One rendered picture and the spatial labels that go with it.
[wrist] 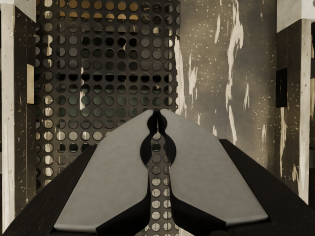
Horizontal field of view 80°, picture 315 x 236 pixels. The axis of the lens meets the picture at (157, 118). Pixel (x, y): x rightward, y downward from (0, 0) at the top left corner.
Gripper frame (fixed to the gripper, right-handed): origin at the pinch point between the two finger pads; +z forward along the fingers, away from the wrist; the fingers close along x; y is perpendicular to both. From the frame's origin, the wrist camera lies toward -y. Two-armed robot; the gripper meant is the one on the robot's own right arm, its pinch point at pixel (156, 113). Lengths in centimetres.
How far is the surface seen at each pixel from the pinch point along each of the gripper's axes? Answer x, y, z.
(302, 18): 29.3, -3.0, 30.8
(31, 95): -25.9, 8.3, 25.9
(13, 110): -25.4, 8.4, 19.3
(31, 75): -25.7, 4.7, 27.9
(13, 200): -26.4, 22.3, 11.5
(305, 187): 28.7, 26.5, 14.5
